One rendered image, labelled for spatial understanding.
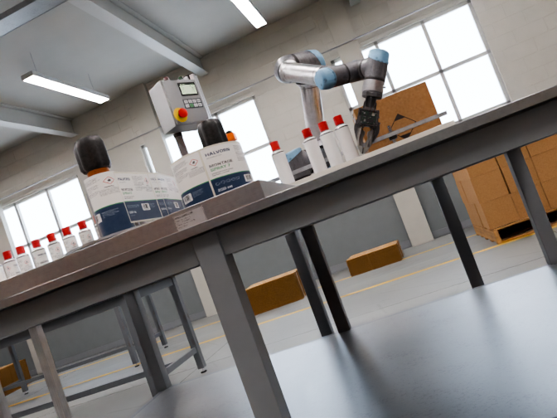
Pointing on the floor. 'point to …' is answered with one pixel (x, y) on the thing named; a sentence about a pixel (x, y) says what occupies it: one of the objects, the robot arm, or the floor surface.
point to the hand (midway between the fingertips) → (363, 150)
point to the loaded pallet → (508, 191)
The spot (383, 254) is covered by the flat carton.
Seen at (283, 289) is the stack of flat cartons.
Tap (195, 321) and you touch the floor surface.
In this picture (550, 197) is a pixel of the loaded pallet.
